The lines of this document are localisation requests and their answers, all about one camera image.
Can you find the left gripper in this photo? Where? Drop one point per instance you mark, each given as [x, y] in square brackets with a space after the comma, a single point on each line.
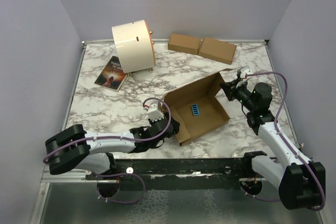
[175, 125]

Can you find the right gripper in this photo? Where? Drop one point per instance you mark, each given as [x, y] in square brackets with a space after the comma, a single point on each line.
[230, 92]

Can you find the brown cardboard box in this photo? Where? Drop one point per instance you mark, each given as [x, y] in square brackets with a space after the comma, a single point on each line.
[203, 93]

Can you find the small blue rack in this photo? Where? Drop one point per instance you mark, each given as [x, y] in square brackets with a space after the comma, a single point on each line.
[195, 109]

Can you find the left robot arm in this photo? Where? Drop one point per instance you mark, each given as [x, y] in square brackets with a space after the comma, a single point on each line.
[75, 148]

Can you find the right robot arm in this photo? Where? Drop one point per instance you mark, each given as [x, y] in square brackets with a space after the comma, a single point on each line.
[300, 181]

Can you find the dark paperback book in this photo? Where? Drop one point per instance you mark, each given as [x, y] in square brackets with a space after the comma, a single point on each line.
[112, 76]

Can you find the cream cylindrical container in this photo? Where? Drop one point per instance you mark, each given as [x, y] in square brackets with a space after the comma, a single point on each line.
[134, 46]

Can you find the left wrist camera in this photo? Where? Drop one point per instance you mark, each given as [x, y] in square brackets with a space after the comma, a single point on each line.
[153, 112]

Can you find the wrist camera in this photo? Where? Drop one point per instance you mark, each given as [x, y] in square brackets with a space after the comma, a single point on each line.
[153, 112]
[243, 75]

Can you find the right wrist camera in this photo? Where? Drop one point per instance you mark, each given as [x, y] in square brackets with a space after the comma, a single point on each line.
[243, 75]

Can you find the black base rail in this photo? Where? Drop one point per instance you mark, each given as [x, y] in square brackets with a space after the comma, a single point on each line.
[189, 174]

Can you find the aluminium table frame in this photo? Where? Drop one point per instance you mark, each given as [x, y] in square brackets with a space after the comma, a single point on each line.
[70, 198]

